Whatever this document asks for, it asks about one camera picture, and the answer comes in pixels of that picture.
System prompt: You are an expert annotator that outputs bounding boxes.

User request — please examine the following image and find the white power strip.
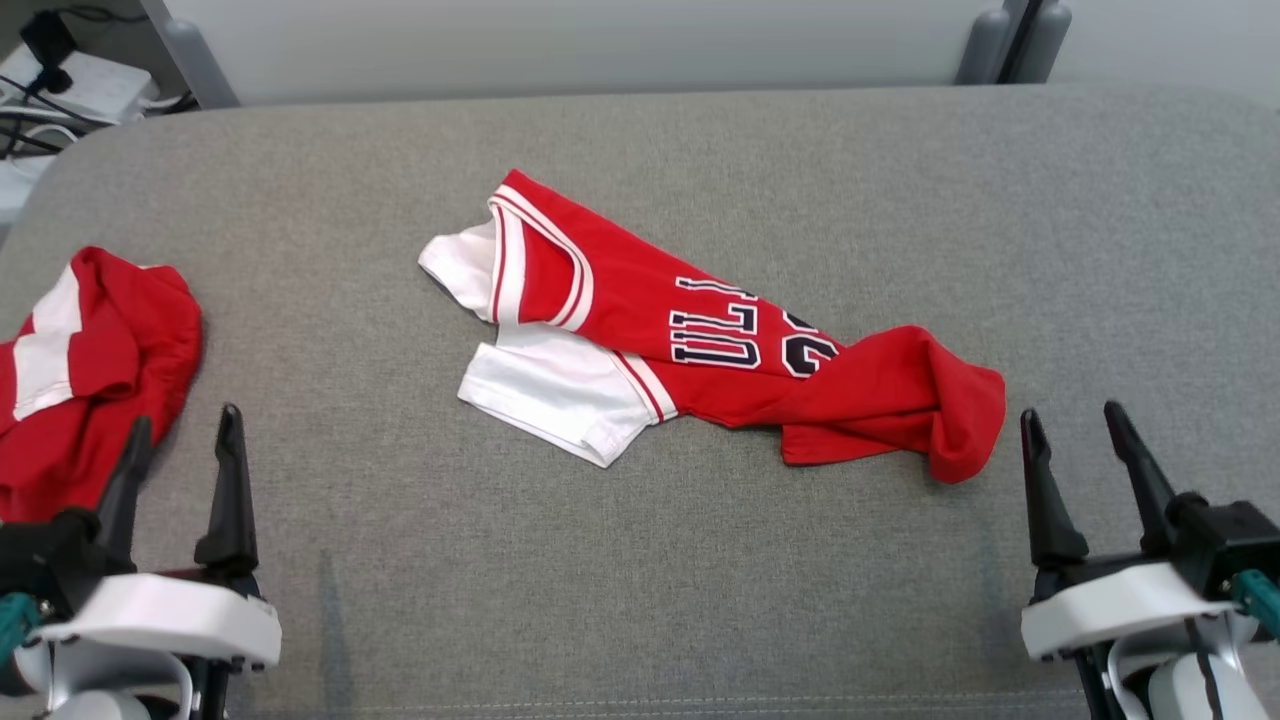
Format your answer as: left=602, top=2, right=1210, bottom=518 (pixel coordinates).
left=0, top=45, right=161, bottom=127

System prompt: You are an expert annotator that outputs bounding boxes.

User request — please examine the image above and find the grey partition post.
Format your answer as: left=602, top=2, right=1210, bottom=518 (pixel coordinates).
left=138, top=0, right=242, bottom=109
left=1018, top=0, right=1074, bottom=84
left=954, top=3, right=1023, bottom=87

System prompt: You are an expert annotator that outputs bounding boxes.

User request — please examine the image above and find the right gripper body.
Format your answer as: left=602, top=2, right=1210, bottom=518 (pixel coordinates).
left=1019, top=495, right=1280, bottom=662

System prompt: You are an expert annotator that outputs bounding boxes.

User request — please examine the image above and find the thin black adapter cable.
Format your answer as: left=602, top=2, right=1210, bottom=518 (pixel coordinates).
left=65, top=5, right=153, bottom=26

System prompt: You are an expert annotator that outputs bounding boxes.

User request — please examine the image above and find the red white basketball jersey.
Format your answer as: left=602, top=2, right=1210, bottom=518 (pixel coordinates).
left=0, top=246, right=205, bottom=526
left=417, top=168, right=1007, bottom=486

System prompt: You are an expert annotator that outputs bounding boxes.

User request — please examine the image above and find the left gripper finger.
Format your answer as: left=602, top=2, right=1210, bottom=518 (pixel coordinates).
left=193, top=403, right=260, bottom=577
left=94, top=416, right=154, bottom=572

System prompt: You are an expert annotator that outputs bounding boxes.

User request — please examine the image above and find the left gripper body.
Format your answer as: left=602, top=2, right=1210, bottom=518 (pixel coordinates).
left=0, top=510, right=283, bottom=669

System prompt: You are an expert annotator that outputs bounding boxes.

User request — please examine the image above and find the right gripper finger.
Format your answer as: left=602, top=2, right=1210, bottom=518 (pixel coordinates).
left=1104, top=401, right=1183, bottom=557
left=1020, top=408, right=1091, bottom=572

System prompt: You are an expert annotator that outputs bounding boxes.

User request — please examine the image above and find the black power adapter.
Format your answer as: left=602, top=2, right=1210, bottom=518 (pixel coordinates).
left=18, top=10, right=79, bottom=97

